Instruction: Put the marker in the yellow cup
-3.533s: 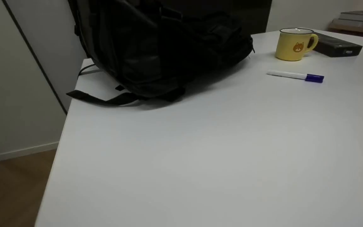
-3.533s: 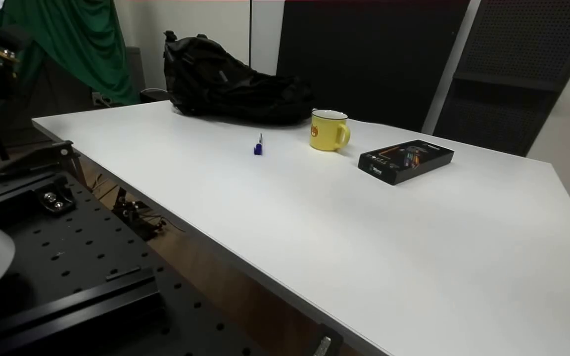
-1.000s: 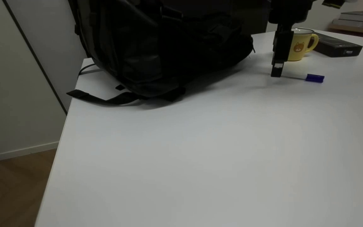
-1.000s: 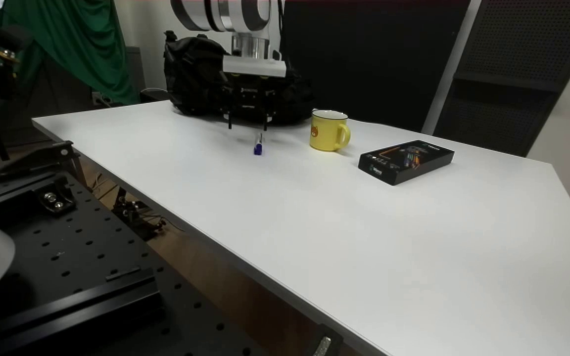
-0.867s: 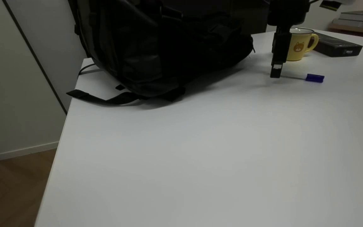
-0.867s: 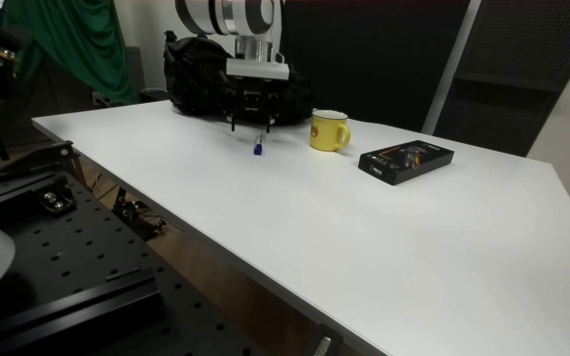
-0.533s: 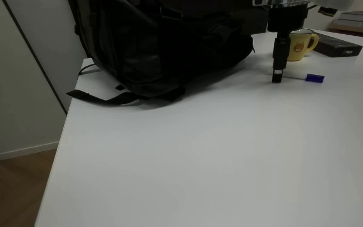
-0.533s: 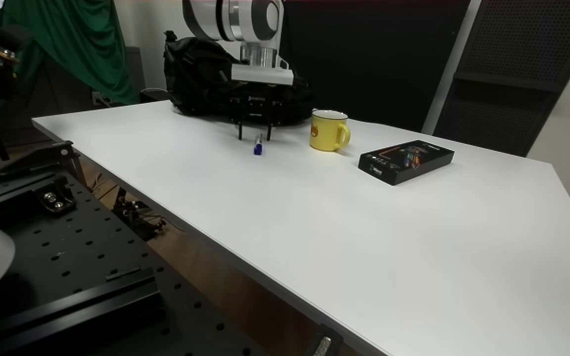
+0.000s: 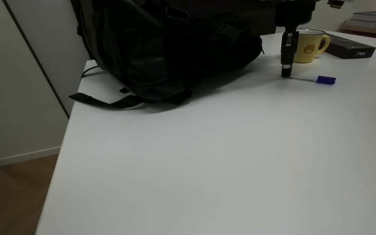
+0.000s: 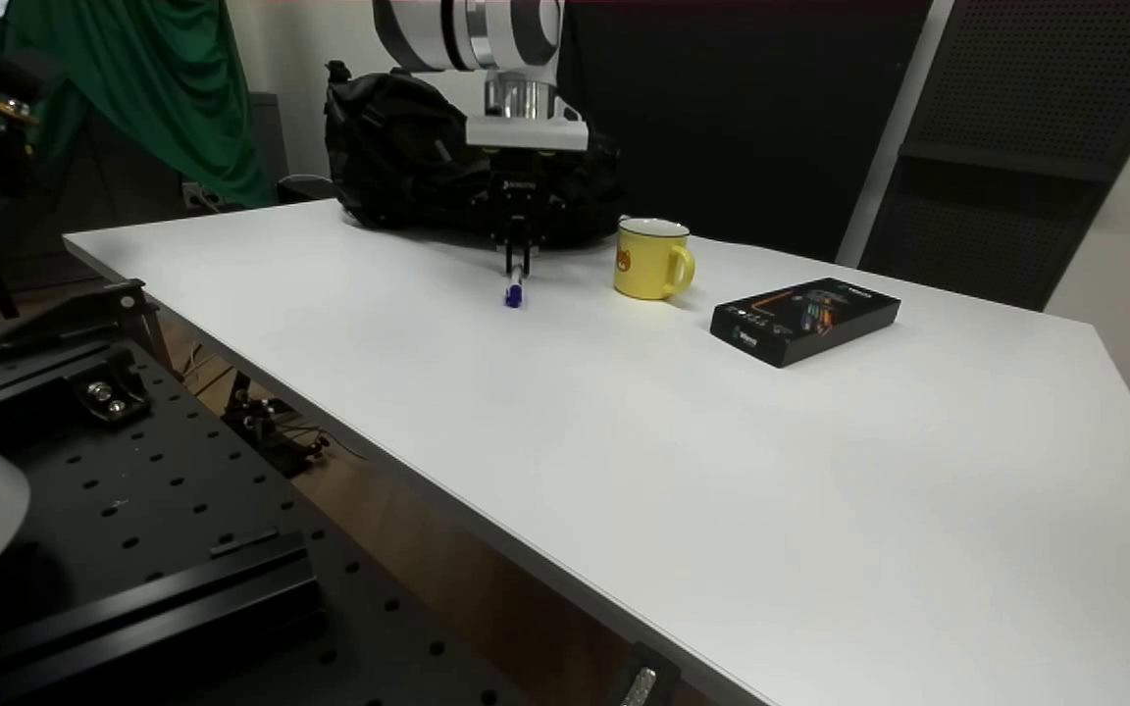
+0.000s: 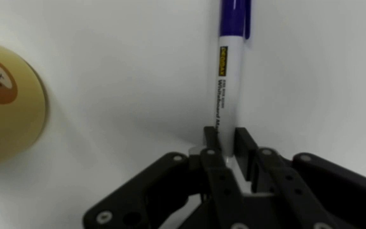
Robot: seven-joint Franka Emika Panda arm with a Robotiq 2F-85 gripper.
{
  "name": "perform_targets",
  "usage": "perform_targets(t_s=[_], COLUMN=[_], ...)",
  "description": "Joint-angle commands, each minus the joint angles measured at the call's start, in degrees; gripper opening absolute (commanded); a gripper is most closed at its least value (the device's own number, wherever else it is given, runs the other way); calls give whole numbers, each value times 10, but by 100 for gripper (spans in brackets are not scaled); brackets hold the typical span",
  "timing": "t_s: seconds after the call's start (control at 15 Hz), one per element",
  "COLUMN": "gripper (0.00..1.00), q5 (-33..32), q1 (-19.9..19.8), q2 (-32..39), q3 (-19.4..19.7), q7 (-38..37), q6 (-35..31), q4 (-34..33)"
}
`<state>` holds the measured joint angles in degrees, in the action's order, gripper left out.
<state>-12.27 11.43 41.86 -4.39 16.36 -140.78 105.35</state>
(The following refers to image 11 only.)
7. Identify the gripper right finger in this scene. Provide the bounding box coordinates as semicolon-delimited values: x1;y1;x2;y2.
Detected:
234;127;366;229

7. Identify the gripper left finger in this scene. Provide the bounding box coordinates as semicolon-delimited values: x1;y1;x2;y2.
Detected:
82;126;250;229

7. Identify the white marker with purple cap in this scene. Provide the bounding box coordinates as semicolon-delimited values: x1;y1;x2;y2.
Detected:
214;0;252;194

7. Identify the yellow cup with bear print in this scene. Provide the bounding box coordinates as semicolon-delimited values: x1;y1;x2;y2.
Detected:
0;41;49;173

